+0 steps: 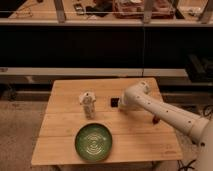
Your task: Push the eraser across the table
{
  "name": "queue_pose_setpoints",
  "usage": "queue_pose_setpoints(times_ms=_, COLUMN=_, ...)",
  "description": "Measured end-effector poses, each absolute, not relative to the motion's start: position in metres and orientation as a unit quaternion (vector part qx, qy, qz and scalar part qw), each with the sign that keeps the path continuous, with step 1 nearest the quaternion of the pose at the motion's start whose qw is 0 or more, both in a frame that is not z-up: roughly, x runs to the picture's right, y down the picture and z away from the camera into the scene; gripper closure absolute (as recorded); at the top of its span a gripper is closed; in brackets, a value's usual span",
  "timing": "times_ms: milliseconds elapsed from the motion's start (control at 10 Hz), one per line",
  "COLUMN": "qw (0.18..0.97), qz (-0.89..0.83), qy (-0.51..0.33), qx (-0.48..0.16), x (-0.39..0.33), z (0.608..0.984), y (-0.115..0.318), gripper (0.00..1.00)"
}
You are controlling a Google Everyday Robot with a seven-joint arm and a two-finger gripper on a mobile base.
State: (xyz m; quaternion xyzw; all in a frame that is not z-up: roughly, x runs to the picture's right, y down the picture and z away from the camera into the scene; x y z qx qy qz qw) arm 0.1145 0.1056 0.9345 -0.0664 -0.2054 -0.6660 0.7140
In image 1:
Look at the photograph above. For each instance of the red tray on shelf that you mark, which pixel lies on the red tray on shelf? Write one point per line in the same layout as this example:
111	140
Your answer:
135	9

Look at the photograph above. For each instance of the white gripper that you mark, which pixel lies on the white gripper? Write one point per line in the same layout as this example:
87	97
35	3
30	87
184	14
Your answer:
122	105

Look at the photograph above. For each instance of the green round plate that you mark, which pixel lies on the green round plate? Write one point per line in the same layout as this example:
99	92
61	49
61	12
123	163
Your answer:
93	142

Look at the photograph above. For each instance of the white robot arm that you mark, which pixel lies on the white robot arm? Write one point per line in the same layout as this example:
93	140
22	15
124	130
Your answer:
199	129

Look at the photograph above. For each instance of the small dark red object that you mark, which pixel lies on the small dark red object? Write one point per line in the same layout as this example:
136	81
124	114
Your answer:
155	120

